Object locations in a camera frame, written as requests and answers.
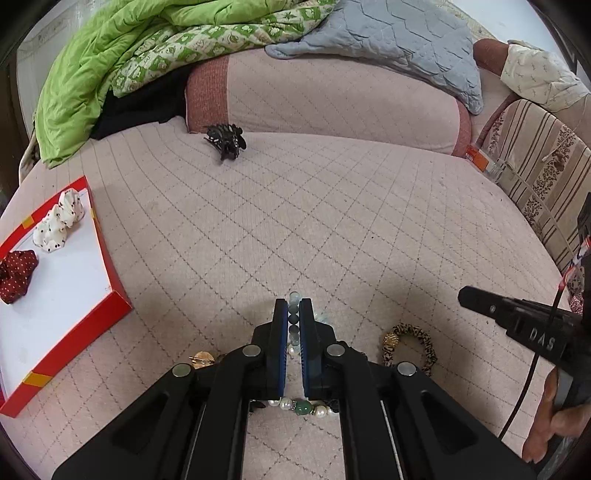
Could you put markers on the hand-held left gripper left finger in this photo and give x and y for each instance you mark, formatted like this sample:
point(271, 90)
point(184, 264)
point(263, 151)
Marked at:
point(280, 350)

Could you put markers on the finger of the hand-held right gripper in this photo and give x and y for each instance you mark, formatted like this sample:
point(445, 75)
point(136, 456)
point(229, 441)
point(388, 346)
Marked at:
point(482, 302)

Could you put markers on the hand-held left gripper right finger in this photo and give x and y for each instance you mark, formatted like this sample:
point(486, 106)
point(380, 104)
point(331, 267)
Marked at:
point(306, 350)

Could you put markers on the gold hair clip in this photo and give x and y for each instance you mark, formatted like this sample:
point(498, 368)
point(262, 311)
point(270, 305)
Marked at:
point(203, 357)

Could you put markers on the red box tray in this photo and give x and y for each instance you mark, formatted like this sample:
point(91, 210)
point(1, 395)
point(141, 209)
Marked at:
point(69, 295)

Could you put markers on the person's right hand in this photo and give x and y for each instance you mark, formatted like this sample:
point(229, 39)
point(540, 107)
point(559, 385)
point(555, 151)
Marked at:
point(549, 424)

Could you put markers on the bottle with orange label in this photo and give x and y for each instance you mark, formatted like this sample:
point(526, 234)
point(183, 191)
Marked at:
point(480, 161)

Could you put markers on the striped floral cushion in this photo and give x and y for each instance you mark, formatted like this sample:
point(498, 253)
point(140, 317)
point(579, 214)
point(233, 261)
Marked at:
point(531, 152)

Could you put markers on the black hair claw clip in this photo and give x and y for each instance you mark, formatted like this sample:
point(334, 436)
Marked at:
point(226, 141)

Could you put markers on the white printed cloth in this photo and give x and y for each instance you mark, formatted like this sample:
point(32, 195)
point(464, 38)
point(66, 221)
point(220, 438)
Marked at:
point(540, 74)

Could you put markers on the brown cushion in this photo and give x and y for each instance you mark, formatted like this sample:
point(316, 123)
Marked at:
point(489, 55)

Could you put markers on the pink pillow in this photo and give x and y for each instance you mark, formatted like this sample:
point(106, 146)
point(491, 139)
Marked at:
point(323, 97)

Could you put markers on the white dotted scrunchie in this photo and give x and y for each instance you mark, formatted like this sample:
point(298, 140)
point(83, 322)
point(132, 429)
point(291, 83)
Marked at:
point(57, 226)

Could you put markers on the red dotted scrunchie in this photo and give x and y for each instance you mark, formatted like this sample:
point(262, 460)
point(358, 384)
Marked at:
point(16, 277)

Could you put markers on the grey quilted blanket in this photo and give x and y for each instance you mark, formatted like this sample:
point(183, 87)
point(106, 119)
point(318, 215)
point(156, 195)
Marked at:
point(397, 41)

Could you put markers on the black cloth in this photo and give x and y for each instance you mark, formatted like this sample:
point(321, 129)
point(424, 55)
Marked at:
point(138, 110)

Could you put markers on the beige cloth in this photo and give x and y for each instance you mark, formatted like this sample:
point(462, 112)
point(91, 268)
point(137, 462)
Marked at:
point(27, 157)

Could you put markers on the green quilt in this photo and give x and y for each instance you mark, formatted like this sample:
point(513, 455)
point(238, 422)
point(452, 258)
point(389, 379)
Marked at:
point(92, 60)

